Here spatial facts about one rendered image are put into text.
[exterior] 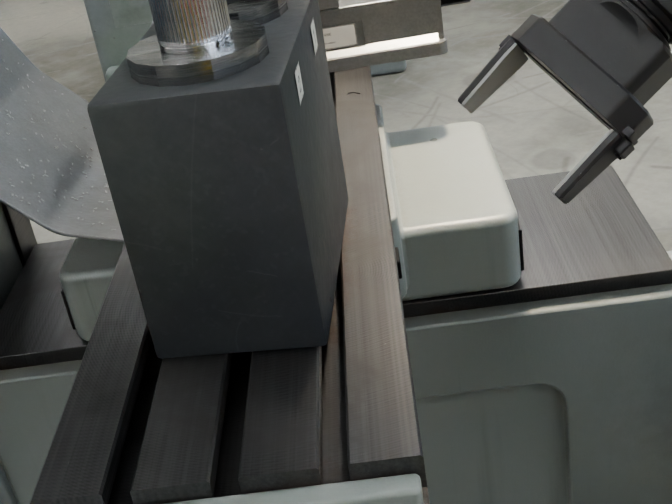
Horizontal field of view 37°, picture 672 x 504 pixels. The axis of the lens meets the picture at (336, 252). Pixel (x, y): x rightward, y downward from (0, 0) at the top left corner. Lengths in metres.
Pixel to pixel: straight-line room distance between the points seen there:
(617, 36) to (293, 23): 0.23
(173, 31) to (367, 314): 0.23
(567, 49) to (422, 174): 0.44
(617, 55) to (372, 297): 0.24
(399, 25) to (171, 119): 0.62
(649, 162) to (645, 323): 2.05
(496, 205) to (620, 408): 0.29
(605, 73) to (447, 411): 0.54
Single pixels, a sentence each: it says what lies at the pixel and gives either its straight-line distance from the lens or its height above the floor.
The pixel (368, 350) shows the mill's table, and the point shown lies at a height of 0.96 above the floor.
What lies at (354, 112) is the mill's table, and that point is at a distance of 1.05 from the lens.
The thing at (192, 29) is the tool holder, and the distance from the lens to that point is 0.62.
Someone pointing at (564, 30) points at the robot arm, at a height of 1.11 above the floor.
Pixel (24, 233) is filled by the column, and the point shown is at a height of 0.79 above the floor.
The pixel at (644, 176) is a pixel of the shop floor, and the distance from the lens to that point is 3.07.
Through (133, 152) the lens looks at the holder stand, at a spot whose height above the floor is 1.11.
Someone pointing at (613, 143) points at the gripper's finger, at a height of 1.04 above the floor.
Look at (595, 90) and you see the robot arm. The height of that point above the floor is 1.07.
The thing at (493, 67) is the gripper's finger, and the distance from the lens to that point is 0.77.
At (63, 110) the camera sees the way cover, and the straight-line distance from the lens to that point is 1.27.
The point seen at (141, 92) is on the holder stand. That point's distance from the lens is 0.62.
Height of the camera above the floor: 1.33
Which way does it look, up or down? 29 degrees down
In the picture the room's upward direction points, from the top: 9 degrees counter-clockwise
